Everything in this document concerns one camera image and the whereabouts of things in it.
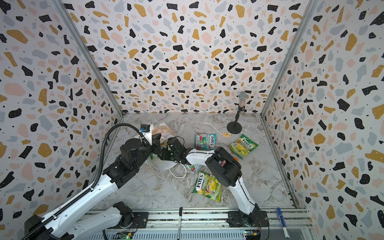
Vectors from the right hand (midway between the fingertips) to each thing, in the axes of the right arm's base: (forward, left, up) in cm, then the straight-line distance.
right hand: (156, 153), depth 89 cm
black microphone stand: (+26, -52, -7) cm, 58 cm away
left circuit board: (-39, +8, -8) cm, 41 cm away
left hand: (-1, -7, +22) cm, 23 cm away
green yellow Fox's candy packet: (+10, -55, -7) cm, 56 cm away
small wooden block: (+22, -45, -9) cm, 51 cm away
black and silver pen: (-31, -17, -8) cm, 36 cm away
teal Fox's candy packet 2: (-5, -23, -8) cm, 25 cm away
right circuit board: (-38, -52, -10) cm, 65 cm away
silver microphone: (+25, -50, +23) cm, 61 cm away
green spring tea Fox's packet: (-16, -31, -7) cm, 36 cm away
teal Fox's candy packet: (+13, -30, -6) cm, 33 cm away
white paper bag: (+9, -3, +9) cm, 13 cm away
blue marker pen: (-33, -68, -8) cm, 76 cm away
